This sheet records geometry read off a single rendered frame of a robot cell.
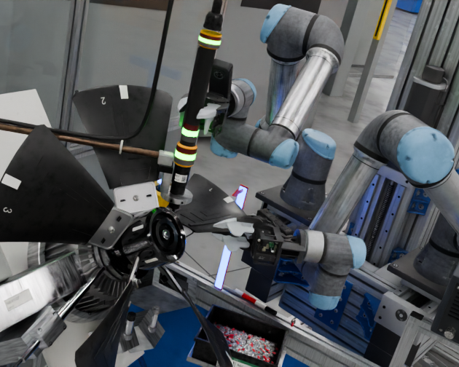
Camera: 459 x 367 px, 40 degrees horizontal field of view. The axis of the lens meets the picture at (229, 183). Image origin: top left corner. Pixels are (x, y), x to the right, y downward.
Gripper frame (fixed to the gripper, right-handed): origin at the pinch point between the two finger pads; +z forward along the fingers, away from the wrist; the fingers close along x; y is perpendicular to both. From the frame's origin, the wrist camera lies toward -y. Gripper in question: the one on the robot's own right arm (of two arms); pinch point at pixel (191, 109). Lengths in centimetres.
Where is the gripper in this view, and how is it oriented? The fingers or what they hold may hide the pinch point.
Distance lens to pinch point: 131.0
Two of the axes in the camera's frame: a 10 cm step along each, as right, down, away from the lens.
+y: -2.3, 9.0, 3.7
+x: -9.1, -3.3, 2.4
